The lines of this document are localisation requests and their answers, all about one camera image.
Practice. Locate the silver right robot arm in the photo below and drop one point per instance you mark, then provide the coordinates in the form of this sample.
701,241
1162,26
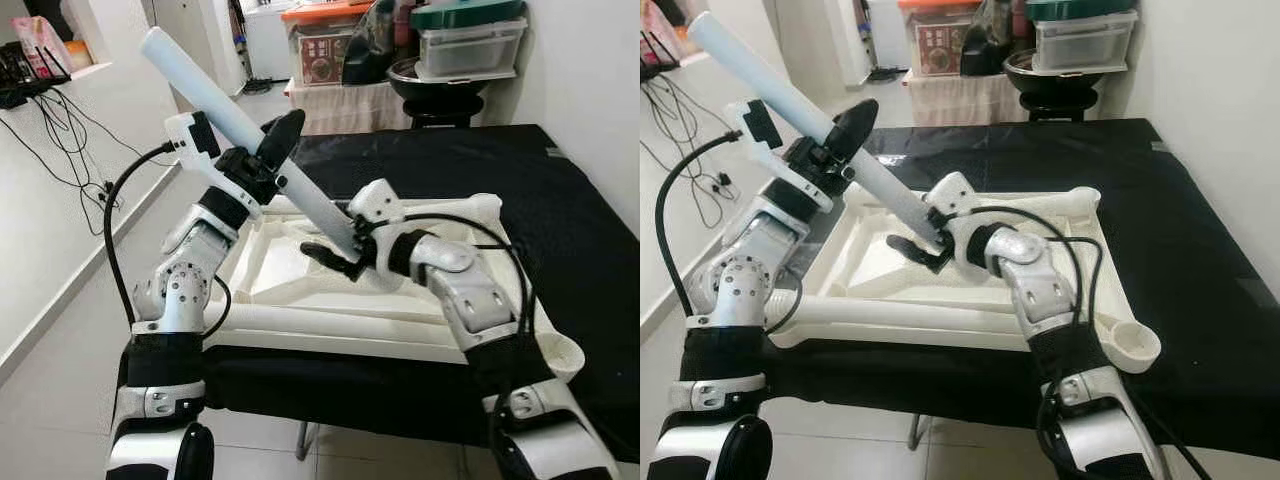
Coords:
1040,285
470,295

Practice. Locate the black tablecloth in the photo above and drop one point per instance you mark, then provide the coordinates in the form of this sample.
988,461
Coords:
560,230
1180,230

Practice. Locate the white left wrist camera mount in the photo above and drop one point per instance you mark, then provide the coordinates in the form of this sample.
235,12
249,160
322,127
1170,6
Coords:
740,120
182,135

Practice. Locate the white plastic table top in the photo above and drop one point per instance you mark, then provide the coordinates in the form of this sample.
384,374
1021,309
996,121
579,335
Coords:
880,270
300,285

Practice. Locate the black wok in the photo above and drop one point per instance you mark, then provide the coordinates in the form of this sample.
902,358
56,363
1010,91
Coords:
430,85
1045,78

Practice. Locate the beige cloth covered table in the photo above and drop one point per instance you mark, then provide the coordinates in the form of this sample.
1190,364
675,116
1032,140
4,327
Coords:
340,108
960,100

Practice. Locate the pink bag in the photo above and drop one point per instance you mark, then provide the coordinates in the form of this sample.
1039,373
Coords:
660,25
45,45

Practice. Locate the clear box with green lid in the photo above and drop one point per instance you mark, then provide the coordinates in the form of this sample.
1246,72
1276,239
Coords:
1085,40
470,45

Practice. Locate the white appliance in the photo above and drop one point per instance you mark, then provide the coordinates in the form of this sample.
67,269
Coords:
888,35
268,40

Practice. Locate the black wall plug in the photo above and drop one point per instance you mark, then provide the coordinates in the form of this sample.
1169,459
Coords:
105,190
720,184

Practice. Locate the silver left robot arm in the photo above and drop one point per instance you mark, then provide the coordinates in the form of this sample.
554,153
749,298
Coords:
180,290
740,285

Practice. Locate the small orange box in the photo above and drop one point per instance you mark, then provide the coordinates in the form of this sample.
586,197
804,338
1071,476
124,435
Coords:
78,55

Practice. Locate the black bag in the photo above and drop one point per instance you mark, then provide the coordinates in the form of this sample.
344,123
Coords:
375,40
995,40

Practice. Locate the small black flat object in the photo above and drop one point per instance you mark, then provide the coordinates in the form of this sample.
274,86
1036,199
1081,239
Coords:
888,74
260,89

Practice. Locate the storage box with orange lid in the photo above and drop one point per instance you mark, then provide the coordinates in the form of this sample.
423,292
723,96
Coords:
935,45
320,50

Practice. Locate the clear shiny adhesive tape strip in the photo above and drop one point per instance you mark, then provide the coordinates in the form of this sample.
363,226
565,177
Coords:
1160,146
556,153

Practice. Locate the white plastic table leg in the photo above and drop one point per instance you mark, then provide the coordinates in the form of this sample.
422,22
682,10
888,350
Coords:
1040,197
440,205
330,318
900,314
765,82
215,105

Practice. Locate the black router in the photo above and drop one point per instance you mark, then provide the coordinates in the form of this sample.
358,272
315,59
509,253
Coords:
20,80
655,68

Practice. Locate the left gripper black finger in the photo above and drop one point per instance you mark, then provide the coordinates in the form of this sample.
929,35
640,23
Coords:
855,125
283,135

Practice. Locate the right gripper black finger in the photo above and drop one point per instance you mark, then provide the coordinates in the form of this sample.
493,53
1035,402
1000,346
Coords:
325,255
912,247

